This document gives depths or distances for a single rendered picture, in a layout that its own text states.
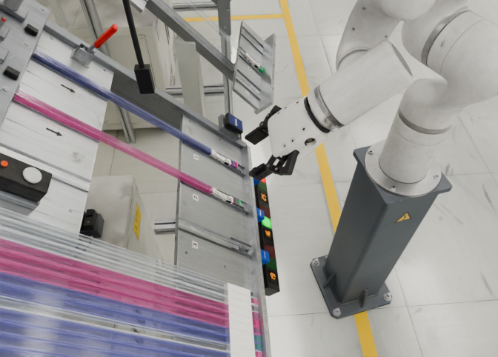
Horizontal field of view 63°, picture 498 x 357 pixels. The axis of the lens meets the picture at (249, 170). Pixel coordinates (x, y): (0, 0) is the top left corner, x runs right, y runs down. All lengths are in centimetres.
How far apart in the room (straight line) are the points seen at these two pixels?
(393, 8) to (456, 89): 27
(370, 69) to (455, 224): 138
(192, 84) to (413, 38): 71
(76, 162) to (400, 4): 54
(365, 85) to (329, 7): 250
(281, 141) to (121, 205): 54
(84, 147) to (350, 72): 46
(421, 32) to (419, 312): 114
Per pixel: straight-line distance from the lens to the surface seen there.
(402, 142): 99
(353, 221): 127
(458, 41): 84
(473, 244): 197
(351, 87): 68
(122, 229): 109
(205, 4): 250
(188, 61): 128
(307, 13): 306
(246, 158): 103
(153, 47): 181
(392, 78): 68
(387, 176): 108
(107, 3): 196
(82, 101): 82
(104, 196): 116
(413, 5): 63
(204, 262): 79
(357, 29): 76
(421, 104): 91
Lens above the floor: 152
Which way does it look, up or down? 51 degrees down
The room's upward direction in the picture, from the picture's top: straight up
